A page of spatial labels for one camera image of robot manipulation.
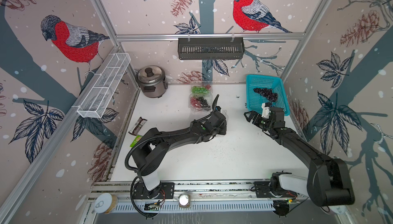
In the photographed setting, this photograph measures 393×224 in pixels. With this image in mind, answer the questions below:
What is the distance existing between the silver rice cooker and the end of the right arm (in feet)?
2.11

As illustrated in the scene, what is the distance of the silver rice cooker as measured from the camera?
1.03 metres

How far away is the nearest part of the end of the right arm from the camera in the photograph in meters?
0.68
